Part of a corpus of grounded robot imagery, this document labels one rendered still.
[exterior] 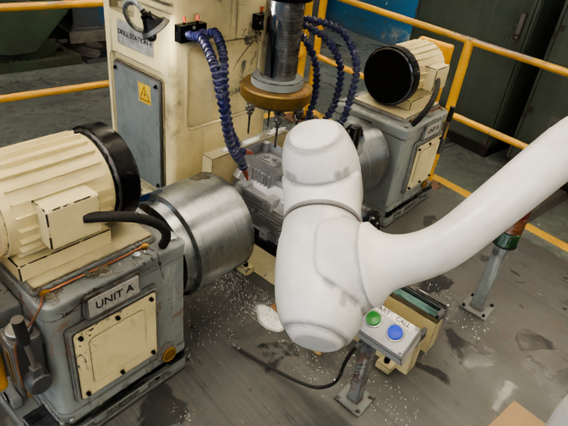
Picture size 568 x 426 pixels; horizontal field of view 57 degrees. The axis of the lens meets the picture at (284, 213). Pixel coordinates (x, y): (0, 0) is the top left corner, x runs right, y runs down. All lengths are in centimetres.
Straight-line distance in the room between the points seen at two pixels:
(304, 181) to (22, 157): 46
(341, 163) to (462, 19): 393
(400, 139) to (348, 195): 102
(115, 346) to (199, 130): 66
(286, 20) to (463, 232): 77
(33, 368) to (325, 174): 60
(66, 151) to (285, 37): 57
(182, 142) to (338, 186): 83
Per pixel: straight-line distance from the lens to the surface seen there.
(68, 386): 107
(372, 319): 105
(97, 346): 102
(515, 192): 63
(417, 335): 105
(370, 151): 157
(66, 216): 88
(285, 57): 127
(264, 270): 149
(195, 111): 143
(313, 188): 66
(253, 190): 138
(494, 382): 143
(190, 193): 117
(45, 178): 89
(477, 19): 448
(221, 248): 115
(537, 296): 176
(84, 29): 626
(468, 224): 61
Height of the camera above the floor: 178
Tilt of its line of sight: 33 degrees down
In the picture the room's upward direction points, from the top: 8 degrees clockwise
